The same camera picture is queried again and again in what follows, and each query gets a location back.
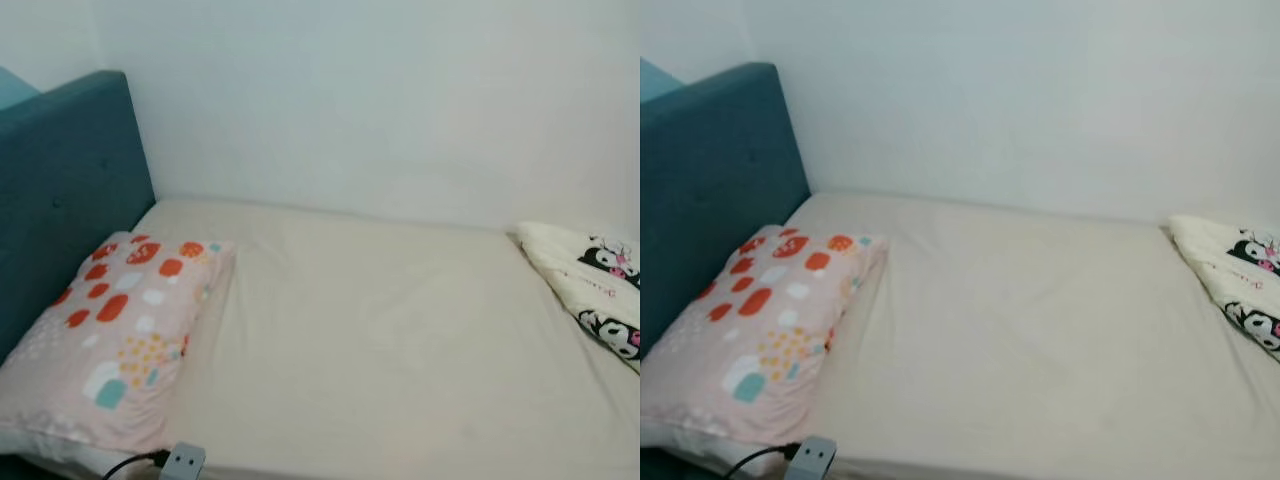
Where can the mattress with beige sheet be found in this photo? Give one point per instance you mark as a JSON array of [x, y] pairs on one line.
[[1030, 340], [380, 340]]

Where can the pink pillow with orange spots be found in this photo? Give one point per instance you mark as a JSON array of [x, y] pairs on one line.
[[110, 350], [760, 350]]

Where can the teal upholstered headboard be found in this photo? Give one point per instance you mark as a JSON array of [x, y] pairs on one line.
[[70, 180], [720, 170]]

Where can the cream cartoon print blanket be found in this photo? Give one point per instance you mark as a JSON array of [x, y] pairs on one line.
[[590, 280], [1230, 270]]

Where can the dark teal bed base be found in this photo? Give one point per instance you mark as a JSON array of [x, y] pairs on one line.
[[12, 470], [665, 468]]

